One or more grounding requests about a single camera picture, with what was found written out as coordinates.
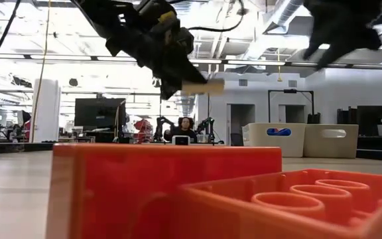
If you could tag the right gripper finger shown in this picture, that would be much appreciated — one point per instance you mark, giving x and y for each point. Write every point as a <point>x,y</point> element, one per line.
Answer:
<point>312,49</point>
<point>330,58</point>

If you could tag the white pillar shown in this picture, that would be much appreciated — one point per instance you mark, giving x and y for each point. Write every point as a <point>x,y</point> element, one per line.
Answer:
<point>46,109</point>

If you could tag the black aluminium table frame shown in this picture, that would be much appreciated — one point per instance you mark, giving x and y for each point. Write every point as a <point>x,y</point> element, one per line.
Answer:
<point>12,148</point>

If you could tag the black monitor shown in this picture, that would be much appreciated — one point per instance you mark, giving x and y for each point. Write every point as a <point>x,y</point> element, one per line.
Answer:
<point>98,113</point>

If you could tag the white plastic bin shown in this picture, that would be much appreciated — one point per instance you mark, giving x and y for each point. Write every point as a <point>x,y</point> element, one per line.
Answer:
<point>257,141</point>
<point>313,146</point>

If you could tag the natural wooden block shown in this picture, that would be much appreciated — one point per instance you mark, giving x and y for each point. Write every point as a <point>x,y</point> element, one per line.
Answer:
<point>204,87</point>

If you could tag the black frame stand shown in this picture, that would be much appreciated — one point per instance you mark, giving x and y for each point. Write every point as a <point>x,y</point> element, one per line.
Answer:
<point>290,90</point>
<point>208,109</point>

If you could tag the red background object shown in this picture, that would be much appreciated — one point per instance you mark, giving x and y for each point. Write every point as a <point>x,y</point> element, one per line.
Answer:
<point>143,127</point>

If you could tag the seated person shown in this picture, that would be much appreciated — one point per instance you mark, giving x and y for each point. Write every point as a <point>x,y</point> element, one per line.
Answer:
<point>185,127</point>

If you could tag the small white box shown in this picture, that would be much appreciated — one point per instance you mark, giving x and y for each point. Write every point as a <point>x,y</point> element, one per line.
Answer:
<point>180,140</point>

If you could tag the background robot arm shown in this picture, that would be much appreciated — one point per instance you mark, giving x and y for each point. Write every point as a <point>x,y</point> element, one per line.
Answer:
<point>160,126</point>
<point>207,127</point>

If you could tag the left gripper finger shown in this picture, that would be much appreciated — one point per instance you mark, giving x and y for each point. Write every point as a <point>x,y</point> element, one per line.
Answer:
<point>169,88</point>
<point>186,71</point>

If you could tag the orange plastic brick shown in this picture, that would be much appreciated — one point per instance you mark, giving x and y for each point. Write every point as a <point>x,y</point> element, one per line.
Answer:
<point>128,186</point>
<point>230,219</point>

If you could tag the black cabinet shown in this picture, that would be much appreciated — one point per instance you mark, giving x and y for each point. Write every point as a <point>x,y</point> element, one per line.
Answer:
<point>370,114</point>

